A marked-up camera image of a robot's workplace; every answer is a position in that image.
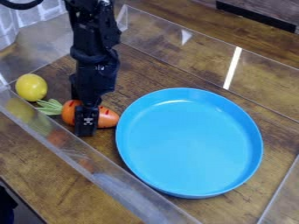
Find blue round plastic tray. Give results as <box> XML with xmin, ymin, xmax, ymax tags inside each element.
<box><xmin>116</xmin><ymin>87</ymin><xmax>264</xmax><ymax>199</ymax></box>

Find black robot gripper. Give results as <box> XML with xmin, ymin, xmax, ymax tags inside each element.
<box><xmin>67</xmin><ymin>58</ymin><xmax>121</xmax><ymax>137</ymax></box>

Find yellow toy lemon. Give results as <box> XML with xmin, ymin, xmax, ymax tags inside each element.
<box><xmin>14</xmin><ymin>73</ymin><xmax>47</xmax><ymax>102</ymax></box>

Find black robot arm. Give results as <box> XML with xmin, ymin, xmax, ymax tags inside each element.
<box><xmin>63</xmin><ymin>0</ymin><xmax>121</xmax><ymax>137</ymax></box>

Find clear acrylic back barrier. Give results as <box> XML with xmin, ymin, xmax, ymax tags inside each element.
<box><xmin>0</xmin><ymin>3</ymin><xmax>299</xmax><ymax>122</ymax></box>

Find orange toy carrot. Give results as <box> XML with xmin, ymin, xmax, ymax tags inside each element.
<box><xmin>35</xmin><ymin>99</ymin><xmax>118</xmax><ymax>129</ymax></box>

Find black cable loop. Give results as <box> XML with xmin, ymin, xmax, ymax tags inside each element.
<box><xmin>0</xmin><ymin>0</ymin><xmax>121</xmax><ymax>71</ymax></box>

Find clear acrylic barrier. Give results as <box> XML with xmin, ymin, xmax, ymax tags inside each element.
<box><xmin>0</xmin><ymin>85</ymin><xmax>201</xmax><ymax>224</ymax></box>
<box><xmin>0</xmin><ymin>3</ymin><xmax>299</xmax><ymax>122</ymax></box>

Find clear acrylic front barrier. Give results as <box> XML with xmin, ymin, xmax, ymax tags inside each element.
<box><xmin>0</xmin><ymin>85</ymin><xmax>201</xmax><ymax>224</ymax></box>

